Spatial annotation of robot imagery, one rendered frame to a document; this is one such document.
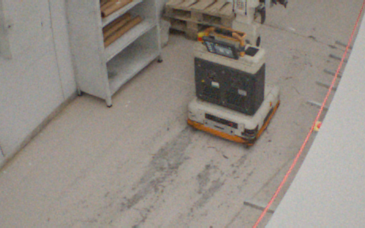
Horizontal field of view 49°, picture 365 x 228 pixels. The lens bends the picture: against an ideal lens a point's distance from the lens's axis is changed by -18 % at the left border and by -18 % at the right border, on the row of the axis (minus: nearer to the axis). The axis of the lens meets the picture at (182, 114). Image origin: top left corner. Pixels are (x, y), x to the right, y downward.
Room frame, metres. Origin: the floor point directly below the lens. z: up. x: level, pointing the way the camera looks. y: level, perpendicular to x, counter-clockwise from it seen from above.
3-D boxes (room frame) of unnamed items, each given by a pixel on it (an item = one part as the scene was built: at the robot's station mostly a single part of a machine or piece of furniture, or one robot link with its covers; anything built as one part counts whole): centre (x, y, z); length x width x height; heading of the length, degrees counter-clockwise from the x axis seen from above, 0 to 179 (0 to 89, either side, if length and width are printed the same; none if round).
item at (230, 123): (2.96, -0.31, 0.23); 0.41 x 0.02 x 0.08; 56
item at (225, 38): (3.15, -0.41, 0.87); 0.23 x 0.15 x 0.11; 56
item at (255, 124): (3.25, -0.47, 0.16); 0.67 x 0.64 x 0.25; 146
